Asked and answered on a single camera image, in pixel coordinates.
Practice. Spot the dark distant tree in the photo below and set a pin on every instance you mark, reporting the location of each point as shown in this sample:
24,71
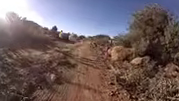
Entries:
54,28

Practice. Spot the reddish brown dirt path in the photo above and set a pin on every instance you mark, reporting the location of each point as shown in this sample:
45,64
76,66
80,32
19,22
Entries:
84,86

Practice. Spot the large dry bush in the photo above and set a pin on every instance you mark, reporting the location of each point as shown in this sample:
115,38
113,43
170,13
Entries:
155,32

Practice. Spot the dry scrub ground with rocks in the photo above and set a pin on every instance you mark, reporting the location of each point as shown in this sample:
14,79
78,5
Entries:
159,93

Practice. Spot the dry brush covered ground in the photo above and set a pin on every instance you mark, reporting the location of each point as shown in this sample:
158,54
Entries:
14,69

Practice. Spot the small pale rock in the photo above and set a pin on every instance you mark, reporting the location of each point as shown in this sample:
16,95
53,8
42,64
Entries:
140,60

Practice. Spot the vehicle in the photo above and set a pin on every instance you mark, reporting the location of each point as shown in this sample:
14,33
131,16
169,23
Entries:
64,35

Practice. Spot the person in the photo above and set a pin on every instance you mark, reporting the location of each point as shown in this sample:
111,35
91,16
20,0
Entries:
109,42

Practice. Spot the dry brown bushes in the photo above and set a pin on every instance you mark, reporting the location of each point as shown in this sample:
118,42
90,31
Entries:
16,29

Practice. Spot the pale tan boulder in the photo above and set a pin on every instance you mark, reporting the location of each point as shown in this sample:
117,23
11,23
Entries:
121,53

